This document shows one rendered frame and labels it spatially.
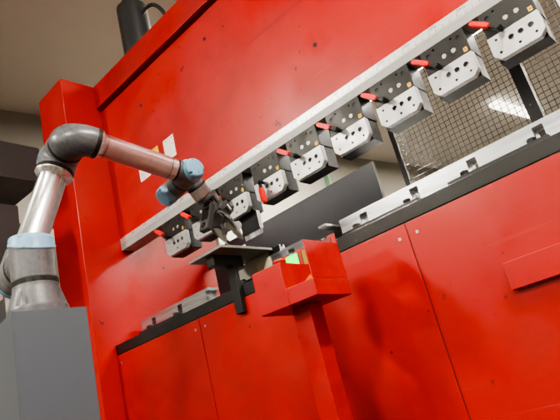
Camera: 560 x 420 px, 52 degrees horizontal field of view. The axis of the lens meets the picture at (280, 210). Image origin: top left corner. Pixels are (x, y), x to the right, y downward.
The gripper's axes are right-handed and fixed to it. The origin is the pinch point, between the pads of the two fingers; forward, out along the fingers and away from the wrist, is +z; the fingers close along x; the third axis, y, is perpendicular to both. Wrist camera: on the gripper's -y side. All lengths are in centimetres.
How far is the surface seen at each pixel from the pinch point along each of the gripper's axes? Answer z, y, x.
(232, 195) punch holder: -10.8, 21.6, 4.1
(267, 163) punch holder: -14.7, 22.9, -17.7
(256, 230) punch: 4.5, 13.2, -1.3
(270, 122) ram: -26.3, 32.4, -24.2
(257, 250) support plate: 7.2, -0.5, -6.5
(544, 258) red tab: 27, -36, -104
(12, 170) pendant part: -73, 26, 104
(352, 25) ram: -39, 39, -70
